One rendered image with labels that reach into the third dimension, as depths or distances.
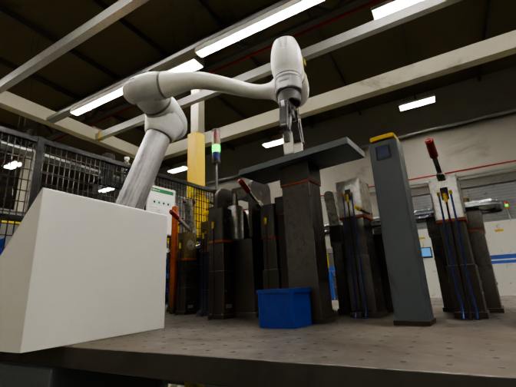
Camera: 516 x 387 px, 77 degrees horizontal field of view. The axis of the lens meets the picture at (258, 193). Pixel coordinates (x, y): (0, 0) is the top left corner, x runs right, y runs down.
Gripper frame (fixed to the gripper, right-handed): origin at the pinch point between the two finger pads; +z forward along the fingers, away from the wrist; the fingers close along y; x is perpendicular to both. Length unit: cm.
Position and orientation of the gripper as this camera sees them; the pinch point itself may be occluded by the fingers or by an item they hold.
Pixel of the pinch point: (293, 150)
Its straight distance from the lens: 103.5
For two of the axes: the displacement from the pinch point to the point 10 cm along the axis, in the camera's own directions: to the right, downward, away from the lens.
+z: 0.5, 9.6, -2.8
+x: 8.9, -1.7, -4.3
